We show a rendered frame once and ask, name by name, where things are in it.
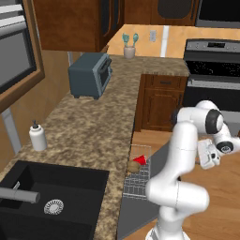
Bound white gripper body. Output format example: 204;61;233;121
197;139;215;170

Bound wooden cupboard door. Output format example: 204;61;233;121
141;88;186;131

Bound red cup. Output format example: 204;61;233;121
132;154;148;166

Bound brown bowl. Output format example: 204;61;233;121
126;159;142;174

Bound grey dishwasher door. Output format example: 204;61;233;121
116;142;186;240

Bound wooden drawer front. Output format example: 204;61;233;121
144;74;188;92

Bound black and steel oven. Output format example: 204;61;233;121
182;38;240;128

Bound beige utensil pot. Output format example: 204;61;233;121
123;45;137;61

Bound teal kitchen utensil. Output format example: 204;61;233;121
131;32;141;49
121;32;131;49

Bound blue-grey toaster oven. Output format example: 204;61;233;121
67;52;113;100

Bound black microwave oven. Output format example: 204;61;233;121
194;0;240;29

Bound black sink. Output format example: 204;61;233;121
0;159;111;240

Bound white soap dispenser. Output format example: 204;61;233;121
28;119;48;153

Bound grey tap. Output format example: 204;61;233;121
0;180;42;204

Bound wood-framed window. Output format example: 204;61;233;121
0;0;46;114

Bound wire dishwasher rack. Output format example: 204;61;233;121
122;143;153;200

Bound white wall socket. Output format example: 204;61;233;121
148;29;158;43

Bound dark wood wall cupboards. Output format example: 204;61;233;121
32;0;201;53

